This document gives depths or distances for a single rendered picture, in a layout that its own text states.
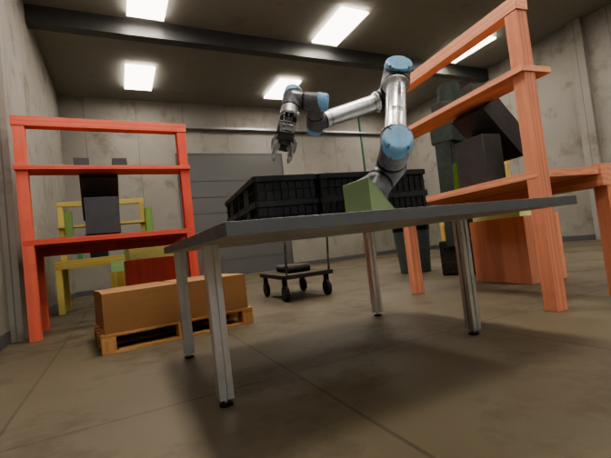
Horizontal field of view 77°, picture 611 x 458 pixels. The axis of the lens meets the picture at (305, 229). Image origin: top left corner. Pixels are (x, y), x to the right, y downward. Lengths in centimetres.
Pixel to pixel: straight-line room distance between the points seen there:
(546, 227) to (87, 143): 1021
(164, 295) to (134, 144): 836
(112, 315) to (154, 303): 29
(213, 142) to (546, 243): 982
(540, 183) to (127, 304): 298
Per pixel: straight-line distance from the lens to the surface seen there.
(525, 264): 430
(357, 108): 184
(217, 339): 166
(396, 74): 177
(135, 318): 318
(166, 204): 1099
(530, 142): 302
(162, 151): 1128
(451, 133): 542
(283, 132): 155
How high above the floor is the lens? 61
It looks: 2 degrees up
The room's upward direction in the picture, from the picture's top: 7 degrees counter-clockwise
